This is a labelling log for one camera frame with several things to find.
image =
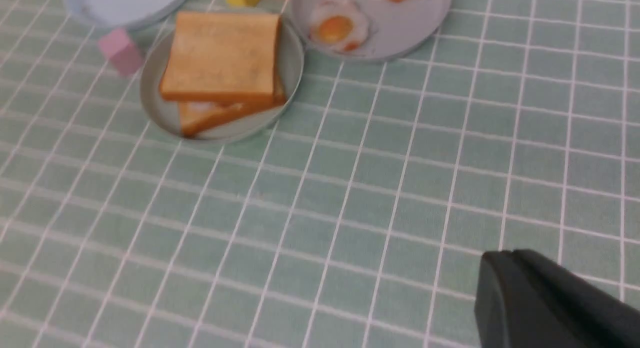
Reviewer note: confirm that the teal green plate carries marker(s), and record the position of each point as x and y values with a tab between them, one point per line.
164	114

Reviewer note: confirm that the light blue plate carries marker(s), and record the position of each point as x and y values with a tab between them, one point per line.
112	14

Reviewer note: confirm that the pink foam cube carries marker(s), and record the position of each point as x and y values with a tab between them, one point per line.
119	49

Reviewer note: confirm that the lower left fried egg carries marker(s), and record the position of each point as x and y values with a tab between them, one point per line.
338	25

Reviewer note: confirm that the toast slice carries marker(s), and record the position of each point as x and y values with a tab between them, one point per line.
222	57
196	117

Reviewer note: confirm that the grey plate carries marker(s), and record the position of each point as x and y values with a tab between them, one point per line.
395	28

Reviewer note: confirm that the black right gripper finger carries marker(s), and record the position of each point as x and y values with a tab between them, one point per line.
524	299

